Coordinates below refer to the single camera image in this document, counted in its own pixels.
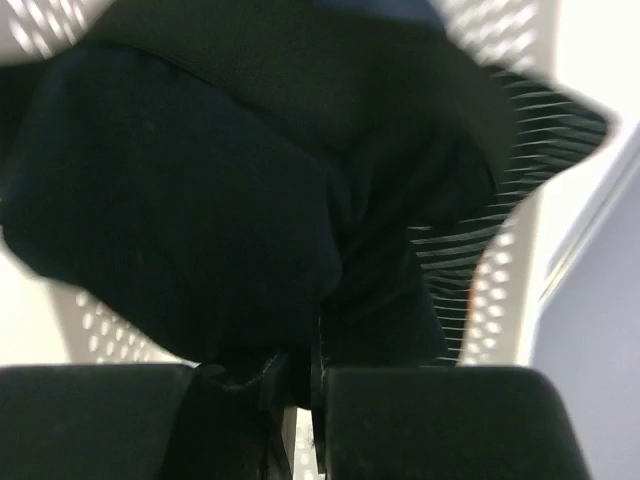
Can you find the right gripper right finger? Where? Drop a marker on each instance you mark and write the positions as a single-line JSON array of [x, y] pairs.
[[433, 423]]

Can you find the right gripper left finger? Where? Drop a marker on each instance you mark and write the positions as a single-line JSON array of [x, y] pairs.
[[145, 421]]

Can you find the black shorts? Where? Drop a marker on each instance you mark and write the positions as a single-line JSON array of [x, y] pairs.
[[282, 119], [209, 299]]

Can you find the grey striped underwear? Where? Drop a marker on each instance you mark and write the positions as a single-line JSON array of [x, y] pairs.
[[556, 131]]

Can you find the navy underwear beige waistband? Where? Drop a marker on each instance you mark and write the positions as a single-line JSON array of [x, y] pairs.
[[420, 11]]

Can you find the white perforated plastic basket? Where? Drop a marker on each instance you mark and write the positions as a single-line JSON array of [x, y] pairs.
[[503, 304]]

